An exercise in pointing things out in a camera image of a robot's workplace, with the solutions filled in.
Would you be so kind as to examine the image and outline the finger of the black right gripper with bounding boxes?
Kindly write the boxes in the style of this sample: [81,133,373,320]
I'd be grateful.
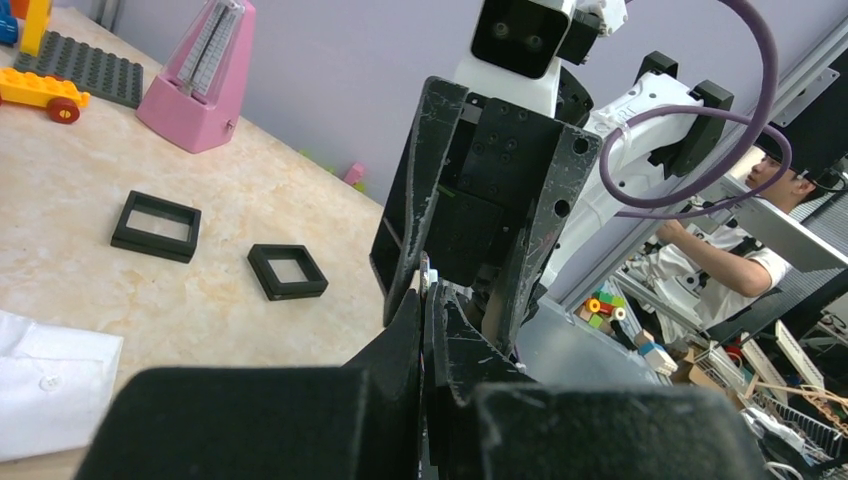
[369,76,468,327]
[482,125,603,355]

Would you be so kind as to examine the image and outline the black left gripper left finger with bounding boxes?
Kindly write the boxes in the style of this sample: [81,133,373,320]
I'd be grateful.
[77,291,422,479]

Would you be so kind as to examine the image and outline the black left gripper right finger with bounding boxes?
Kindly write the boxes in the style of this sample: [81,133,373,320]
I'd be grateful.
[423,283,767,479]

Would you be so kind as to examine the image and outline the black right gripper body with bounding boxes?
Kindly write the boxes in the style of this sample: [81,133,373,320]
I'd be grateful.
[424,95,564,287]

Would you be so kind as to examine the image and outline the black square frame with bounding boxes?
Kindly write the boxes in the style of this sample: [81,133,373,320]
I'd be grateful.
[247,244,329,301]
[110,190,202,264]

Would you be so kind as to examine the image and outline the white shirt garment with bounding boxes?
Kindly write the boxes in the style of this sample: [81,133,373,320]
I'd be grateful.
[1,311,123,462]

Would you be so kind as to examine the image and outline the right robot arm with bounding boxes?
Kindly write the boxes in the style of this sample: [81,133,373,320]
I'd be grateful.
[370,52,733,349]

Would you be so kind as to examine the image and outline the green pink toy outside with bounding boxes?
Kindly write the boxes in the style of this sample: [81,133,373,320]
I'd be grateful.
[298,149,367,194]

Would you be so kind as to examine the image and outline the person in background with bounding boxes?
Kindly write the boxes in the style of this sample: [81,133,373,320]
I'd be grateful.
[625,128,847,329]

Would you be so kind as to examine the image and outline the pink phone stand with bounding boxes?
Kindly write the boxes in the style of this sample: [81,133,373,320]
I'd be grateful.
[136,1,256,154]

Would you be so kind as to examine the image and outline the dark grey baseplate right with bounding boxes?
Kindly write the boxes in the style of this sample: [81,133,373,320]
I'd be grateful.
[13,31,144,110]

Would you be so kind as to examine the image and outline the yellow toy car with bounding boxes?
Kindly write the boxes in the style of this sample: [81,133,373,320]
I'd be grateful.
[1,67,90,125]

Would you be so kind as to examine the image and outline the blue toy brick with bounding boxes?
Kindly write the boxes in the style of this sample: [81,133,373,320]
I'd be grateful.
[0,12,20,46]

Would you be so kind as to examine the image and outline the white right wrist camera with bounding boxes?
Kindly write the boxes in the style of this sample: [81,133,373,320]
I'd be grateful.
[452,0,629,117]

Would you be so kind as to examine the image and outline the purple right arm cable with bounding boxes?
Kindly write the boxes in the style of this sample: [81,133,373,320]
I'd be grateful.
[598,0,794,220]

